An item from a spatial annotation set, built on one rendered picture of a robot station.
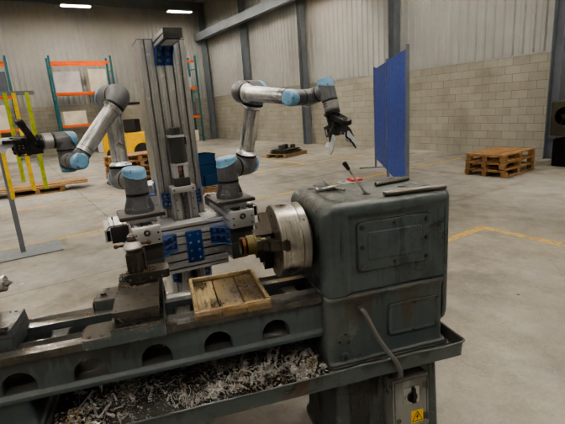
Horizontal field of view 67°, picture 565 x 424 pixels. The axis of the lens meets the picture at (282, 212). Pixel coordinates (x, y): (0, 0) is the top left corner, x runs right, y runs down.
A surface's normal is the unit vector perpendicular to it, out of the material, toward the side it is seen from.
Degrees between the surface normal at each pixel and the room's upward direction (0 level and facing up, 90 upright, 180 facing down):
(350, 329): 90
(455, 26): 90
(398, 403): 87
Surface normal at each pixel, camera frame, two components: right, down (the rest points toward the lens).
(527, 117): -0.84, 0.19
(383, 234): 0.28, 0.22
